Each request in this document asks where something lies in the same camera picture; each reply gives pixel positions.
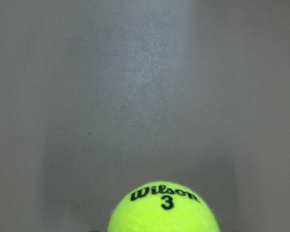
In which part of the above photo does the yellow tennis ball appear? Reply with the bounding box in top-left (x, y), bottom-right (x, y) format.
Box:
top-left (107, 181), bottom-right (220, 232)

